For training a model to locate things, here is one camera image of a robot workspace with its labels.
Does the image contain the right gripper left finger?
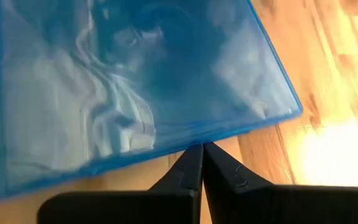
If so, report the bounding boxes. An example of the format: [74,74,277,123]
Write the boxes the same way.
[149,144,204,224]

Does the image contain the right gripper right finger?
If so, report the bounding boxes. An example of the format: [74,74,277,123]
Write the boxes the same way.
[203,142,275,224]

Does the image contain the blue plastic disc case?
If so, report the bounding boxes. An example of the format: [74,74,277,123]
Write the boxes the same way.
[0,0,304,207]

